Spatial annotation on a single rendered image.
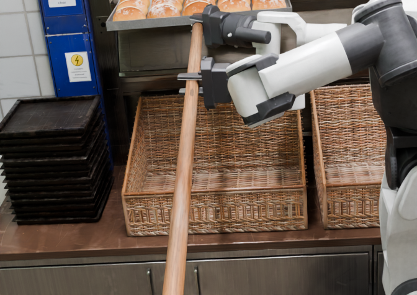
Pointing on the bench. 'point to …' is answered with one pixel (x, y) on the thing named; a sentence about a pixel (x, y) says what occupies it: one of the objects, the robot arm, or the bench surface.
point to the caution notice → (78, 66)
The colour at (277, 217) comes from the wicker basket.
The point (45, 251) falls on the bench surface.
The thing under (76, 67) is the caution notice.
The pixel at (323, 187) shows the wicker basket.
